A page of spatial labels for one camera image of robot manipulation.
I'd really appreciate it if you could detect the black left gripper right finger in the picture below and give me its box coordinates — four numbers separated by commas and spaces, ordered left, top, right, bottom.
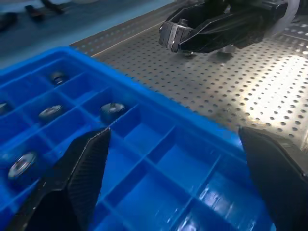
238, 126, 308, 231

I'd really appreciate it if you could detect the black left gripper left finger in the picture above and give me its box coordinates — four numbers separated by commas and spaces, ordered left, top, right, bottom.
4, 127, 112, 231

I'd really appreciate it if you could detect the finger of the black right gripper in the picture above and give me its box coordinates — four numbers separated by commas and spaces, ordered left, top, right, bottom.
165, 4, 227, 30
179, 10, 268, 53

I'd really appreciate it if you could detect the blue compartment tray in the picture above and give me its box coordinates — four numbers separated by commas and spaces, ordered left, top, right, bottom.
0, 46, 277, 231

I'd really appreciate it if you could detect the perforated metal tray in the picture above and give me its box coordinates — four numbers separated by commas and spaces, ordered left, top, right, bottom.
69, 0, 308, 154

